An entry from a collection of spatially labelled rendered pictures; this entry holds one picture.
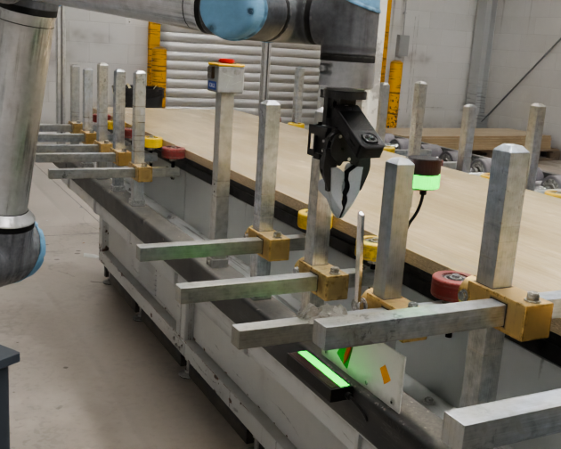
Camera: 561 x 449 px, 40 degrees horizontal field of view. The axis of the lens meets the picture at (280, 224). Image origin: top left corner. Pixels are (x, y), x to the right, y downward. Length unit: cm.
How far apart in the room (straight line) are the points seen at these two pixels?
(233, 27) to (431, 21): 1014
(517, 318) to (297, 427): 126
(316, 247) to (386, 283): 25
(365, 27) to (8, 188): 85
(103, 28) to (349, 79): 800
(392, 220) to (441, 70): 1018
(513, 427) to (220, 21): 71
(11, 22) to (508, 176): 101
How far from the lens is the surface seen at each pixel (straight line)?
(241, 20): 116
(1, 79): 167
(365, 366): 138
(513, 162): 107
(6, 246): 175
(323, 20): 126
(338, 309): 125
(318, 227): 151
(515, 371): 142
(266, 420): 240
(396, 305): 130
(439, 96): 1146
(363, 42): 125
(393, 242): 130
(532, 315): 106
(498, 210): 109
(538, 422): 79
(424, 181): 129
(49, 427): 273
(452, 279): 136
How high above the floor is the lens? 128
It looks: 13 degrees down
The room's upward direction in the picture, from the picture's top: 4 degrees clockwise
